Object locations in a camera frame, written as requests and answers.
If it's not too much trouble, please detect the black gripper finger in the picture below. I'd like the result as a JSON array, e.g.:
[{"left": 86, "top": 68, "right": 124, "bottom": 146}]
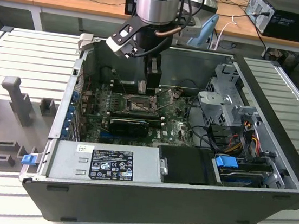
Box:
[{"left": 144, "top": 53, "right": 165, "bottom": 97}]

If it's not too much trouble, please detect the black RAM slot bank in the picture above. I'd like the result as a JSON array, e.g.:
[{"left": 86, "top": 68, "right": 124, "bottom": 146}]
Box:
[
  {"left": 106, "top": 106, "right": 166, "bottom": 127},
  {"left": 109, "top": 78, "right": 161, "bottom": 98}
]

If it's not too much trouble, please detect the CPU socket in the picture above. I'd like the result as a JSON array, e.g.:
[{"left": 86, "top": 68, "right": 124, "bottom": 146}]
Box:
[{"left": 123, "top": 92, "right": 159, "bottom": 116}]

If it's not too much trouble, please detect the blue slot retainer strip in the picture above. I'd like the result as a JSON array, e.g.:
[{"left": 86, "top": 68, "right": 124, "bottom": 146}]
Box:
[{"left": 62, "top": 87, "right": 81, "bottom": 139}]

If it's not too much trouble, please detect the green motherboard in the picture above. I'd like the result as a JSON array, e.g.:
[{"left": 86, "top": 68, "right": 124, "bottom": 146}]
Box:
[{"left": 76, "top": 78, "right": 218, "bottom": 157}]

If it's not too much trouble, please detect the black graphics card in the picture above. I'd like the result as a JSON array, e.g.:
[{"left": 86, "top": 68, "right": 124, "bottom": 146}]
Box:
[{"left": 107, "top": 117, "right": 151, "bottom": 139}]

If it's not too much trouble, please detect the silver metal drive cage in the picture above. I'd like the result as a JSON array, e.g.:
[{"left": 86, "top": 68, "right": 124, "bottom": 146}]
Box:
[{"left": 194, "top": 60, "right": 251, "bottom": 131}]

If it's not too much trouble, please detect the blue disk carrier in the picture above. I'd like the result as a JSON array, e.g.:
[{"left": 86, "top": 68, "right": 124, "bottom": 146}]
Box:
[{"left": 213, "top": 154, "right": 240, "bottom": 175}]

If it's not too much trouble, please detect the grey power supply unit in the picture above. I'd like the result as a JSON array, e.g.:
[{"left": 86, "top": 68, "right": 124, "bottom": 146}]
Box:
[{"left": 45, "top": 134, "right": 168, "bottom": 192}]

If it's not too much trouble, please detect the black open PC case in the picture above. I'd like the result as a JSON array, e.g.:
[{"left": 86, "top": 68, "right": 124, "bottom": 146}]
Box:
[{"left": 14, "top": 27, "right": 299, "bottom": 224}]

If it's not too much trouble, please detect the hard disk drive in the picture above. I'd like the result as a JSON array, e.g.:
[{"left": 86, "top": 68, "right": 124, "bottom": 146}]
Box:
[{"left": 218, "top": 167, "right": 266, "bottom": 191}]

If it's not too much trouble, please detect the black PC tower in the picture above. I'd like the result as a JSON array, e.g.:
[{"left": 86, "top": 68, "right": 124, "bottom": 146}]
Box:
[{"left": 242, "top": 0, "right": 299, "bottom": 43}]

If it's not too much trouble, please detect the blue case latch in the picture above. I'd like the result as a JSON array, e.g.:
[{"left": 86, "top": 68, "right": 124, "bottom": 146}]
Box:
[{"left": 21, "top": 153, "right": 37, "bottom": 167}]

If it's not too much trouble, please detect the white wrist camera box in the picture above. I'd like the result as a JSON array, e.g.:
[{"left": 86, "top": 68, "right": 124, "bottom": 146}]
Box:
[{"left": 103, "top": 20, "right": 139, "bottom": 60}]

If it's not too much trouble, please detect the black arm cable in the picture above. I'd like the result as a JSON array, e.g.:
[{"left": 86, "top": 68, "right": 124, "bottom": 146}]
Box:
[{"left": 175, "top": 0, "right": 205, "bottom": 33}]

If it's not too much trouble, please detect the black internal cable loop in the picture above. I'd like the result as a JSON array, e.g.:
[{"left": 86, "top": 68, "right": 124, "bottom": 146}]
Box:
[{"left": 183, "top": 94, "right": 223, "bottom": 151}]

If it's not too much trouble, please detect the grey case handle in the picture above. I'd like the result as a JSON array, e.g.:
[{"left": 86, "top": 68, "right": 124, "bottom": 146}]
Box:
[{"left": 76, "top": 32, "right": 95, "bottom": 56}]

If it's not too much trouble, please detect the white cable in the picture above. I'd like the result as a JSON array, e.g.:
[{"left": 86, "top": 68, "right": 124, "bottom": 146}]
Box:
[{"left": 217, "top": 12, "right": 240, "bottom": 44}]

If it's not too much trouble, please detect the yellow red wire bundle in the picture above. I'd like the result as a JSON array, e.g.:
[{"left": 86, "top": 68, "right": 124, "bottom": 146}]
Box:
[{"left": 226, "top": 127, "right": 263, "bottom": 157}]

